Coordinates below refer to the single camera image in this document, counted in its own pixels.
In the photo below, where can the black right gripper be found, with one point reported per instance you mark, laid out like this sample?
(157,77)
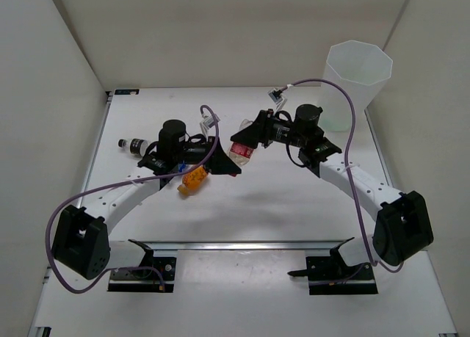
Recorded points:
(261,130)

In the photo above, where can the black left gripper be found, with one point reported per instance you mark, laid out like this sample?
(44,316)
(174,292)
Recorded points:
(220,164)

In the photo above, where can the clear red-label cola bottle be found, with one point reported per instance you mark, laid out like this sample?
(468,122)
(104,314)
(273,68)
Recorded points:
(241,154)

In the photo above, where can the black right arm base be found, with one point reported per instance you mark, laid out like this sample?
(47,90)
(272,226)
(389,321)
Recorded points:
(329,275)

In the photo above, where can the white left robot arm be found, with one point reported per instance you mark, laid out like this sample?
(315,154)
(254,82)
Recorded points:
(81,241)

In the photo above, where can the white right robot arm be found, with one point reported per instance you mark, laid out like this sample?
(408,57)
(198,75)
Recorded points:
(402,223)

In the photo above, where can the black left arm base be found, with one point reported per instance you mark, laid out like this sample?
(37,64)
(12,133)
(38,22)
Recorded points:
(142,269)

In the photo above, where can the white translucent bin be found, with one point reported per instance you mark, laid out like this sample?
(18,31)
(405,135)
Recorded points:
(361,70)

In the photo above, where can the orange sea-buckthorn juice bottle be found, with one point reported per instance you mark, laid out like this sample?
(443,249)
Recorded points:
(192,181)

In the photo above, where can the blue-label clear bottle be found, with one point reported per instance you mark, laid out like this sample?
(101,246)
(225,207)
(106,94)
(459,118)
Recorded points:
(182,167)

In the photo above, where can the black-label clear bottle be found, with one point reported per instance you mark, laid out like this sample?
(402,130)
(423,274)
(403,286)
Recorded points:
(136,146)

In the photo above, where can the dark label sticker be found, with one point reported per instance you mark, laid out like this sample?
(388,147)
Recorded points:
(126,92)

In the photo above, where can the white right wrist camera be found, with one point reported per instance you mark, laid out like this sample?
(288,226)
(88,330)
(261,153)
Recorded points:
(277,97)

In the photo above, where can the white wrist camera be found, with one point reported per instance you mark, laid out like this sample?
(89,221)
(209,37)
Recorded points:
(206,123)
(277,97)

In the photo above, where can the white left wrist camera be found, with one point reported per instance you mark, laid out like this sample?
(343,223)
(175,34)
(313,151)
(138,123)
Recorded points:
(206,123)

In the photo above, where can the aluminium table edge rail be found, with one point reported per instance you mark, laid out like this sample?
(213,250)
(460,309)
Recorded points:
(242,245)

